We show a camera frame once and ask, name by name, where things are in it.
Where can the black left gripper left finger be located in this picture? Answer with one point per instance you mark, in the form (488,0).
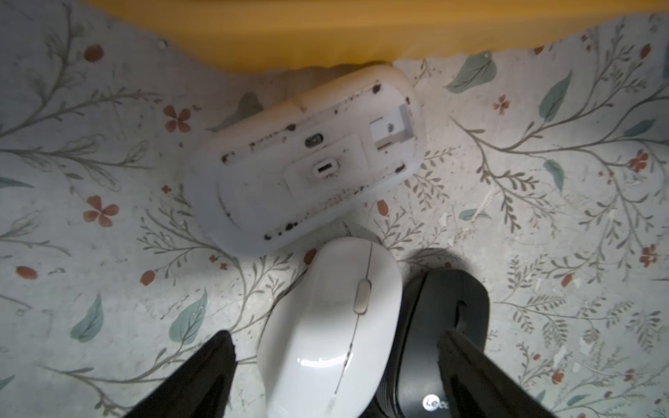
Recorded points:
(199,388)

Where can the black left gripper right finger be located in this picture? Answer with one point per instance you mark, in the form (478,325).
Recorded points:
(476,387)

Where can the yellow plastic storage box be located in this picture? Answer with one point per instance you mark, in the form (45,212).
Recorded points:
(258,36)

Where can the black mouse beside white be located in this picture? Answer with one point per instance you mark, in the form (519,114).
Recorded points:
(432,304)

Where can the white upside-down mouse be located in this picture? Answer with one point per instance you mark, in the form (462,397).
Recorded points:
(270,179)

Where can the floral table mat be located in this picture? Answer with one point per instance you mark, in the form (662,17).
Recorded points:
(547,180)

